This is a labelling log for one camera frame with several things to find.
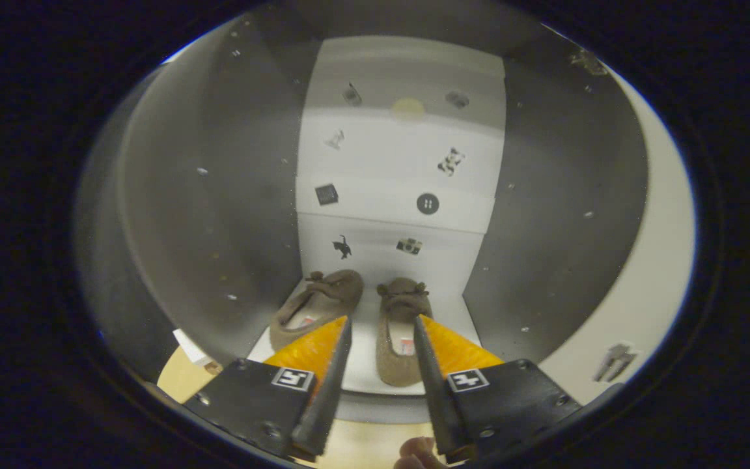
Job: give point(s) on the brown fuzzy shoe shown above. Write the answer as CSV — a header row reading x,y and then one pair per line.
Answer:
x,y
398,319
323,296

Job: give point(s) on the brown book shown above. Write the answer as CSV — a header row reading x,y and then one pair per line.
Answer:
x,y
213,368

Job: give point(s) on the grey shoe cabinet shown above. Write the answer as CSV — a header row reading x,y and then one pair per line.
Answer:
x,y
219,195

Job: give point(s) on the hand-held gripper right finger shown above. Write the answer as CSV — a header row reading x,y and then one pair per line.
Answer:
x,y
437,397

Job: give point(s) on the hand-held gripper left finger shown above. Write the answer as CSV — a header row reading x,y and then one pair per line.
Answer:
x,y
326,397

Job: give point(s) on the grey shoe cabinet door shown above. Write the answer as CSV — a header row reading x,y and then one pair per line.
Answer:
x,y
648,260

